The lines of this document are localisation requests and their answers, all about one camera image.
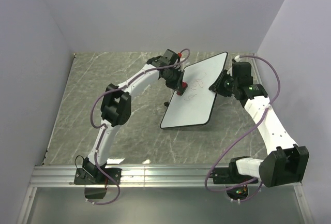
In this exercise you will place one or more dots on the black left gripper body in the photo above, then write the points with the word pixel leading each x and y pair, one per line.
pixel 172 78

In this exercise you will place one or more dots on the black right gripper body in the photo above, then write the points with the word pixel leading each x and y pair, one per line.
pixel 227 88

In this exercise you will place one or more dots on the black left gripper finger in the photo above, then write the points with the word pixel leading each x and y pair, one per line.
pixel 179 92
pixel 180 74

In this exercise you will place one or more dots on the red whiteboard eraser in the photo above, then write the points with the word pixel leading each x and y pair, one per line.
pixel 183 86

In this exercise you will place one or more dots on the white whiteboard black frame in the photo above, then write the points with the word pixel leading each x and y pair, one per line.
pixel 194 107

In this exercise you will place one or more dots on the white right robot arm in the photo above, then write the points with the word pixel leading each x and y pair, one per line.
pixel 286 161

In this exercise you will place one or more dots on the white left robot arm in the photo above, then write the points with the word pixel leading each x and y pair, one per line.
pixel 112 109

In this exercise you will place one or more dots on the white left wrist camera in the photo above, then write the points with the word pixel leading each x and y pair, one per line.
pixel 180 59

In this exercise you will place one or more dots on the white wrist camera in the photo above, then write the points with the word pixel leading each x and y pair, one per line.
pixel 236 59
pixel 180 59

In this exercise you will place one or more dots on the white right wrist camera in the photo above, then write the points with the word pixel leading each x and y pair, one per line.
pixel 236 59

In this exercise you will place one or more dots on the aluminium mounting rail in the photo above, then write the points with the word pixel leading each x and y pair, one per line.
pixel 131 176

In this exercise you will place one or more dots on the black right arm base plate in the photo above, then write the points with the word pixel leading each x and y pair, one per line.
pixel 229 175

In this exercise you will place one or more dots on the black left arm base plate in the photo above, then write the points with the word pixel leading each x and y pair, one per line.
pixel 84 178

